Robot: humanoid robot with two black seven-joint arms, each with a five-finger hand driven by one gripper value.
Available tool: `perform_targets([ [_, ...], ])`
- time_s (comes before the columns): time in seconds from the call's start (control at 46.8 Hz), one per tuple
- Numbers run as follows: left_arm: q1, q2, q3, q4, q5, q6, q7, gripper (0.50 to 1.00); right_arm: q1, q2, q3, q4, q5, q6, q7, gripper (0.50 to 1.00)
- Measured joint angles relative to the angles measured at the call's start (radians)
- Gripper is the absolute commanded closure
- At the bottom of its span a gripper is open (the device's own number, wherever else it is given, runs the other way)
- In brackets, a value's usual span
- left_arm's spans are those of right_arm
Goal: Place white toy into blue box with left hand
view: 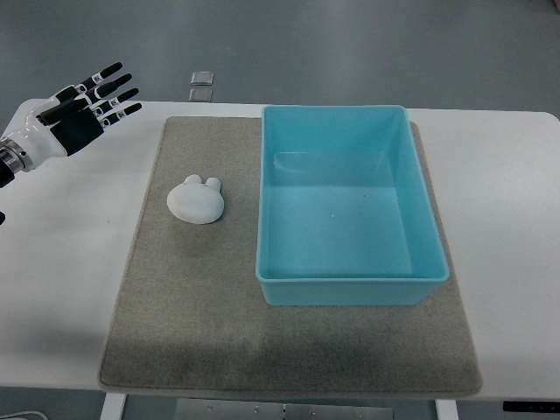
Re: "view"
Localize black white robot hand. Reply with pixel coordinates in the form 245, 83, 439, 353
1, 62, 142, 176

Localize white bunny toy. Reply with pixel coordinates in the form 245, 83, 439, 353
166, 174, 225, 225

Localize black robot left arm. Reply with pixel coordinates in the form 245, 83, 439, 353
0, 148, 17, 188

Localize blue plastic box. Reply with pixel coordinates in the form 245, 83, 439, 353
255, 105, 451, 306

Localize lower floor metal plate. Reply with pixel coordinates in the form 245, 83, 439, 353
189, 87, 213, 102

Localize beige felt mat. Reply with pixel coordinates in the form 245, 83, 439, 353
98, 117, 482, 400

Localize white table leg left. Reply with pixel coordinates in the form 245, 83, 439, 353
100, 393, 127, 420

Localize white table leg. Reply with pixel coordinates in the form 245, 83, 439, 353
100, 393, 127, 420
435, 399, 459, 420

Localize metal table crossbar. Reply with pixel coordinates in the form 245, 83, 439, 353
173, 399, 394, 420

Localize white table leg right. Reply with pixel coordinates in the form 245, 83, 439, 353
435, 399, 459, 420

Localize black table control panel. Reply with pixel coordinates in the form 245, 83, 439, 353
502, 401, 560, 414

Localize white cable on floor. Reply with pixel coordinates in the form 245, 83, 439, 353
0, 409, 47, 420

